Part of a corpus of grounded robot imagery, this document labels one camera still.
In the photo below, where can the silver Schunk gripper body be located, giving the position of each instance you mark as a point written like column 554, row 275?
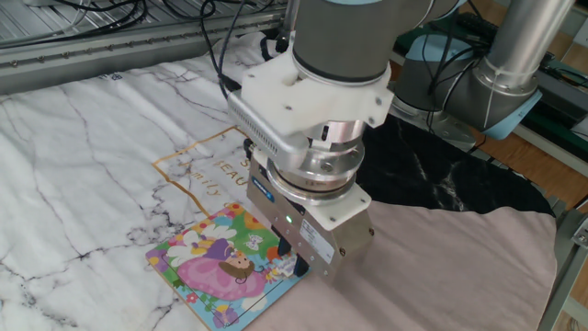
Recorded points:
column 349, row 239

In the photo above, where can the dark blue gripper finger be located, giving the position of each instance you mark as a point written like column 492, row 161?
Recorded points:
column 301, row 267
column 284, row 246

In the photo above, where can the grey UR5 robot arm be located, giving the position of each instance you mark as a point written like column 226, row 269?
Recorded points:
column 340, row 41

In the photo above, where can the colourful fairy puzzle board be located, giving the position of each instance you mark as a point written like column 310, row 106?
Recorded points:
column 216, row 271

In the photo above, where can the white gripper mounting plate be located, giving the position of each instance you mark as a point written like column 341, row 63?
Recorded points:
column 342, row 213

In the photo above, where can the marble pink black tablecloth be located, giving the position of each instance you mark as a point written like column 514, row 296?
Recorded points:
column 413, row 276

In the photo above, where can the silver force torque sensor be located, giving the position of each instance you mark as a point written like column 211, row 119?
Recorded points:
column 317, row 170

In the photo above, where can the white wrist adapter block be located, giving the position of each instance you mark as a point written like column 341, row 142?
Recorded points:
column 312, row 106

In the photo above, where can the white zip tie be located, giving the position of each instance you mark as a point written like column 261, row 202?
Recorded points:
column 490, row 99

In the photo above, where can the black power plug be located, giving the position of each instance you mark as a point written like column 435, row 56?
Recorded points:
column 280, row 45

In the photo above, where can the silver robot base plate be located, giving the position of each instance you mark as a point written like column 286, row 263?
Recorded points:
column 452, row 131

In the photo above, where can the aluminium frame post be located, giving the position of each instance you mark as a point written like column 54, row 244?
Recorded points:
column 562, row 266

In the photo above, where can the aluminium frame rail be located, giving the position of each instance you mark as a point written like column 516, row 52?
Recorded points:
column 46, row 69

